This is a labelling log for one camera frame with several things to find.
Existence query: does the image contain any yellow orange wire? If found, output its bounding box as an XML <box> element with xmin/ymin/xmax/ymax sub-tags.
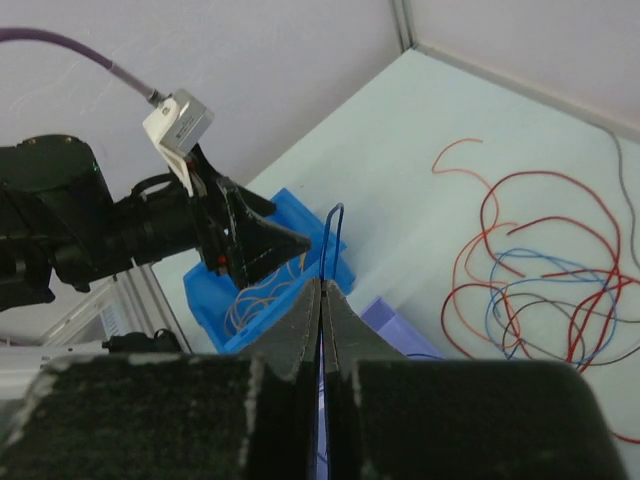
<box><xmin>224</xmin><ymin>252</ymin><xmax>309</xmax><ymax>346</ymax></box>

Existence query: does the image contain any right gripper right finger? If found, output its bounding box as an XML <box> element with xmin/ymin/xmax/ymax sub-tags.
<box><xmin>321</xmin><ymin>281</ymin><xmax>627</xmax><ymax>479</ymax></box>

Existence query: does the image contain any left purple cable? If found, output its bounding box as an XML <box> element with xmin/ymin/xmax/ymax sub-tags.
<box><xmin>0</xmin><ymin>27</ymin><xmax>161</xmax><ymax>106</ymax></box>

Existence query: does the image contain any left blue bin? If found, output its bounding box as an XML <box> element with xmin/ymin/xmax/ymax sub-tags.
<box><xmin>183</xmin><ymin>188</ymin><xmax>356</xmax><ymax>354</ymax></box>

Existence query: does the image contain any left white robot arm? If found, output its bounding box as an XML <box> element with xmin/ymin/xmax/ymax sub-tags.
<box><xmin>1</xmin><ymin>135</ymin><xmax>311</xmax><ymax>309</ymax></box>

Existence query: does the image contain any middle purple tray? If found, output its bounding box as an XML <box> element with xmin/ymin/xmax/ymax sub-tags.
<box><xmin>315</xmin><ymin>297</ymin><xmax>443</xmax><ymax>480</ymax></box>

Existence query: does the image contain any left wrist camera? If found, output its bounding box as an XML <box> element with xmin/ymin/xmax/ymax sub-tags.
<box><xmin>143</xmin><ymin>89</ymin><xmax>214</xmax><ymax>197</ymax></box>

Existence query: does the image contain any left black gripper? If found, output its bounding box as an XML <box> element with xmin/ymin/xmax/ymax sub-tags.
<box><xmin>112</xmin><ymin>145</ymin><xmax>311</xmax><ymax>289</ymax></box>

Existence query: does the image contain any dark blue wire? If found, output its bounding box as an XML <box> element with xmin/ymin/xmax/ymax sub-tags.
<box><xmin>317</xmin><ymin>202</ymin><xmax>346</xmax><ymax>480</ymax></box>

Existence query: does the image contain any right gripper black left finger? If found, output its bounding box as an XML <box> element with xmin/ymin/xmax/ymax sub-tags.
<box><xmin>1</xmin><ymin>279</ymin><xmax>320</xmax><ymax>479</ymax></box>

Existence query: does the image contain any dark red wire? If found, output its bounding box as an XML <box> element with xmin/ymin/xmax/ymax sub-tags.
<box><xmin>440</xmin><ymin>170</ymin><xmax>640</xmax><ymax>446</ymax></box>

